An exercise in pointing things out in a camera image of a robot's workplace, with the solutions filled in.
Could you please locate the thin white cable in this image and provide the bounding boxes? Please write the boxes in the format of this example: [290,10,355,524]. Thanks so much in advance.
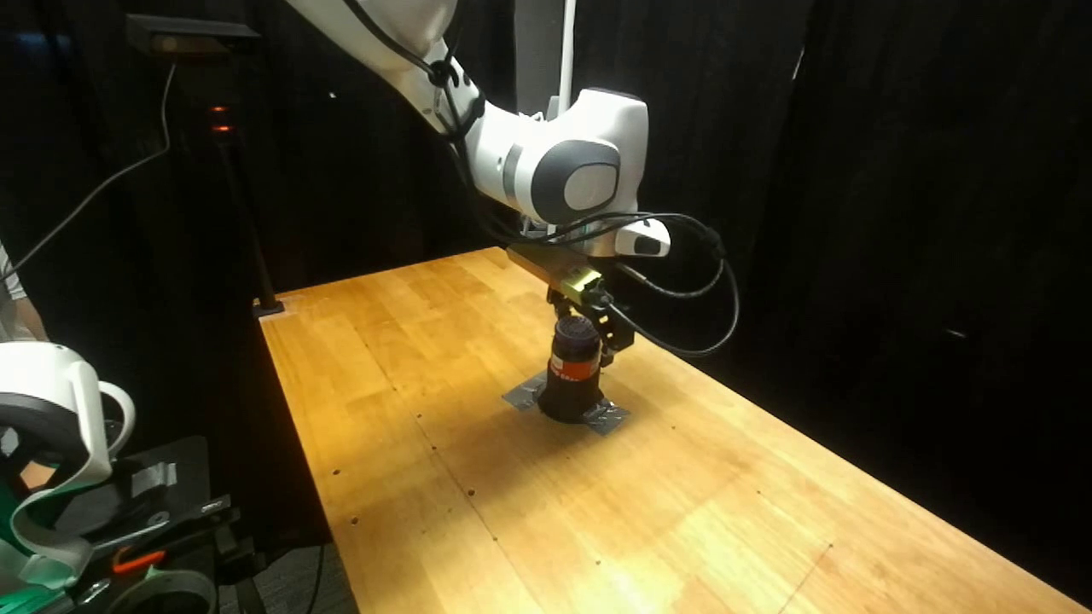
[0,60,180,278]

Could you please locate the gray tape roll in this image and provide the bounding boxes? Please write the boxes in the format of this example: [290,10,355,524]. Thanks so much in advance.
[104,565,221,614]

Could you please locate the person forearm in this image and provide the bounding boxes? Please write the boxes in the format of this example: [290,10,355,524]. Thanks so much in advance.
[0,242,51,346]

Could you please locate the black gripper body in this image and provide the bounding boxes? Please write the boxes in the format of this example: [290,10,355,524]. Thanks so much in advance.
[543,277,627,333]

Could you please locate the black equipment case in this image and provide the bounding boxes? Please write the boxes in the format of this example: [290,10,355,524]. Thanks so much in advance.
[45,433,245,614]

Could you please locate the grey square base plate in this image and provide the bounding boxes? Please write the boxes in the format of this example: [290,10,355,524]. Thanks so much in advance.
[503,371,632,438]

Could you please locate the white VR headset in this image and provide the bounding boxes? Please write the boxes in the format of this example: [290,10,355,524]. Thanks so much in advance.
[0,337,140,571]

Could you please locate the metal frame post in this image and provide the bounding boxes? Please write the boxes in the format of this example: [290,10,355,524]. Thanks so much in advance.
[511,0,581,121]

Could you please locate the orange handled tool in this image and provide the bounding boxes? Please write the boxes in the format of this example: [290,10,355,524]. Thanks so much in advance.
[105,546,171,579]

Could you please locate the red elastic band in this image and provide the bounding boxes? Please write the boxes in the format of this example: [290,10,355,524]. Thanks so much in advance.
[547,354,604,386]

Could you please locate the black camera tripod stand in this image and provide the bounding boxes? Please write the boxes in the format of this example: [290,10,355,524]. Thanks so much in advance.
[119,10,290,316]

